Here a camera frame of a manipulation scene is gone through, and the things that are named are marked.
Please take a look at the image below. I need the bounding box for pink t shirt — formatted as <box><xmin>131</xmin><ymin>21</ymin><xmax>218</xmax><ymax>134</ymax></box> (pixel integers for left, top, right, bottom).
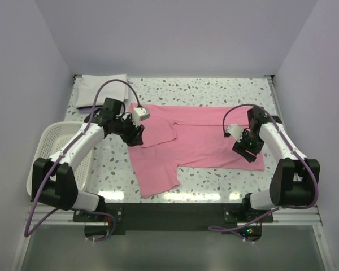
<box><xmin>129</xmin><ymin>104</ymin><xmax>265</xmax><ymax>198</ymax></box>

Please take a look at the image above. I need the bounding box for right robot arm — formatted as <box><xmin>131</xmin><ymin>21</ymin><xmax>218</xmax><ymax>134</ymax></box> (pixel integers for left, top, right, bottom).
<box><xmin>225</xmin><ymin>106</ymin><xmax>320</xmax><ymax>213</ymax></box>

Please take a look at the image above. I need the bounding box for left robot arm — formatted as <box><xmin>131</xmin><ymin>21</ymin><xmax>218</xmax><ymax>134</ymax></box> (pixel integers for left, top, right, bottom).
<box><xmin>31</xmin><ymin>98</ymin><xmax>150</xmax><ymax>212</ymax></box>

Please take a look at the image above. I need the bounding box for folded purple t shirt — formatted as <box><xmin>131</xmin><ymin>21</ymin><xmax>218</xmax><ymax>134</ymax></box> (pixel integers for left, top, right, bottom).
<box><xmin>79</xmin><ymin>98</ymin><xmax>128</xmax><ymax>115</ymax></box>

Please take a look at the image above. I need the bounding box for folded white t shirt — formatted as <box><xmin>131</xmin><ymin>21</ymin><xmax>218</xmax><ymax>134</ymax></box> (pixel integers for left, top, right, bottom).
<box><xmin>76</xmin><ymin>73</ymin><xmax>130</xmax><ymax>108</ymax></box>

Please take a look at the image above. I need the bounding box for white perforated plastic basket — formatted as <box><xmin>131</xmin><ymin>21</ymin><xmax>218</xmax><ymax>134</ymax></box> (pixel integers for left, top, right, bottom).
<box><xmin>33</xmin><ymin>121</ymin><xmax>94</xmax><ymax>191</ymax></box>

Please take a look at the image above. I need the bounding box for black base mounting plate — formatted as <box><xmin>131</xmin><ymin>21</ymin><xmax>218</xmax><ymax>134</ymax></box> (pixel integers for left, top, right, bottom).
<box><xmin>73</xmin><ymin>203</ymin><xmax>273</xmax><ymax>240</ymax></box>

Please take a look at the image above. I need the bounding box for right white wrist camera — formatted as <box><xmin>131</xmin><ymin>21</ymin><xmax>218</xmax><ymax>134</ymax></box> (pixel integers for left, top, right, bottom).
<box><xmin>224</xmin><ymin>124</ymin><xmax>245</xmax><ymax>142</ymax></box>

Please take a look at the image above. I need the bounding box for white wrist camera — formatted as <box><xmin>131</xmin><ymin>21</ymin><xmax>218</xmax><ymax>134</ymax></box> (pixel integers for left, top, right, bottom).
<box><xmin>132</xmin><ymin>107</ymin><xmax>150</xmax><ymax>126</ymax></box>
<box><xmin>224</xmin><ymin>124</ymin><xmax>245</xmax><ymax>142</ymax></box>

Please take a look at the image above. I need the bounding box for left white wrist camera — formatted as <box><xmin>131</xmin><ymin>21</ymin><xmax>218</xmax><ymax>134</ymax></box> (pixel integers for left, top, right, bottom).
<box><xmin>132</xmin><ymin>107</ymin><xmax>150</xmax><ymax>126</ymax></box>

